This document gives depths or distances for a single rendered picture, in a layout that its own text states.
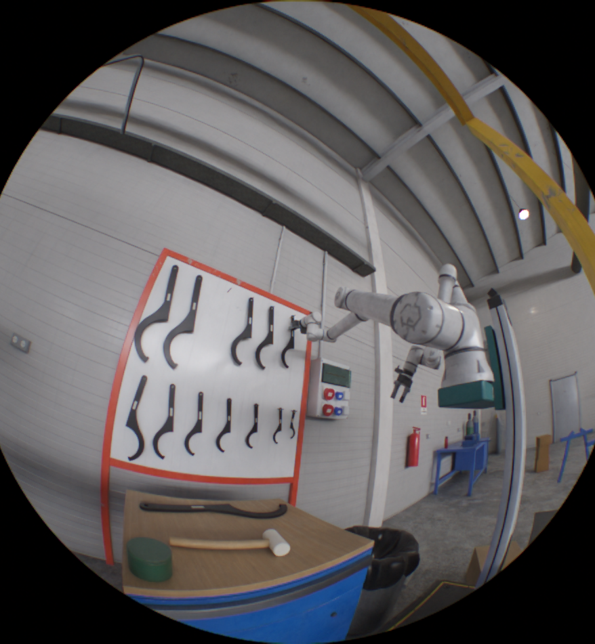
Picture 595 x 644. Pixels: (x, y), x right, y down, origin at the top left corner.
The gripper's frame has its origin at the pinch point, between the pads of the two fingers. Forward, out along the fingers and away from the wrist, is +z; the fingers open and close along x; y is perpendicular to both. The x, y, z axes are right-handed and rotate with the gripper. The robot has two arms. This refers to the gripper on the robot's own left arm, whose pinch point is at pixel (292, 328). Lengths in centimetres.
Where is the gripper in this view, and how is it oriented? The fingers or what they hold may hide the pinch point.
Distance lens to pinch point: 198.1
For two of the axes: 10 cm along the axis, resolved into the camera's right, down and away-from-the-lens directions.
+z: -5.9, 2.9, 7.5
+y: 0.0, -9.4, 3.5
